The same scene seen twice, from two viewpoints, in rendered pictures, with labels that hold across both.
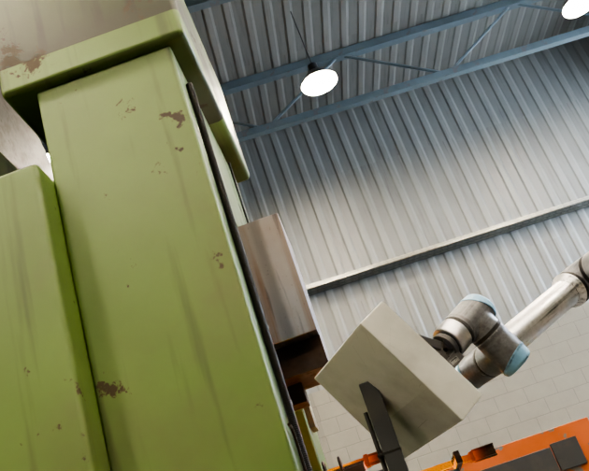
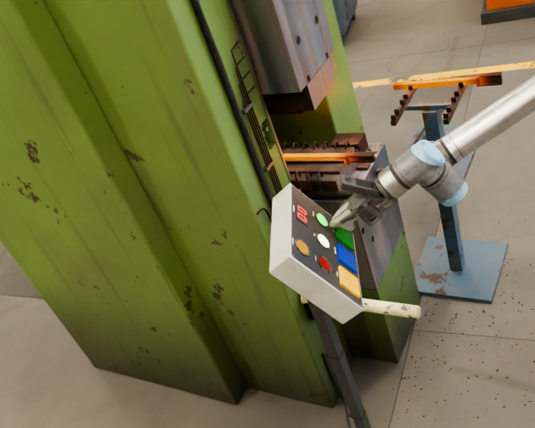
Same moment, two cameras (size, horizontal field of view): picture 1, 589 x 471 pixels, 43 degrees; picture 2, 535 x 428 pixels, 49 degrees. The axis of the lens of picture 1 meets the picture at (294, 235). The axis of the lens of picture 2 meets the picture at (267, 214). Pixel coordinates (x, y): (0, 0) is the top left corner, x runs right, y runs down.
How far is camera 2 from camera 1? 1.76 m
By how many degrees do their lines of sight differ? 69
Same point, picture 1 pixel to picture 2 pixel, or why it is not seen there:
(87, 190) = not seen: outside the picture
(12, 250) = (18, 60)
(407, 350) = (306, 288)
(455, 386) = (342, 306)
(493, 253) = not seen: outside the picture
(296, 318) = (284, 78)
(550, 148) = not seen: outside the picture
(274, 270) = (261, 29)
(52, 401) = (94, 177)
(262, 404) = (238, 198)
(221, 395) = (209, 184)
